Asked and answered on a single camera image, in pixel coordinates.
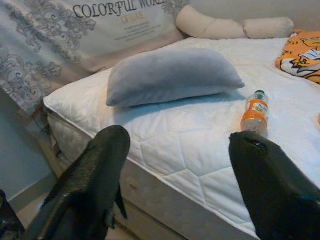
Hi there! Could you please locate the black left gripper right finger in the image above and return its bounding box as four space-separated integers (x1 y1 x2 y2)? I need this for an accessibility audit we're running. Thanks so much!
229 130 320 240

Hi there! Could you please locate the white quilted mattress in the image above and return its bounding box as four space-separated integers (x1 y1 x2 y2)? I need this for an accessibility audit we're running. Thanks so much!
43 37 320 238

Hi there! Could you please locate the grey plush pillow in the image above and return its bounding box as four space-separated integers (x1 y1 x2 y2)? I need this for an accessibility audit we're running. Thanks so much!
106 47 246 108

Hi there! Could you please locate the orange drink plastic bottle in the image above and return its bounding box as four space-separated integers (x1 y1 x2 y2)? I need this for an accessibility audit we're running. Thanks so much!
240 89 270 138

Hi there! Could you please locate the long beige bolster pillow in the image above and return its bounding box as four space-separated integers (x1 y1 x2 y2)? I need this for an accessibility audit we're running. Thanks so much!
175 5 295 40

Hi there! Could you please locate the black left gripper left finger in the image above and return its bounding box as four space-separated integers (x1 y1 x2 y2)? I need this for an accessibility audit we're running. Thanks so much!
24 125 131 240

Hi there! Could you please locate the orange cartoon print blanket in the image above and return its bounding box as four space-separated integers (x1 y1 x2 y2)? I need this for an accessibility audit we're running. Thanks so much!
274 29 320 85

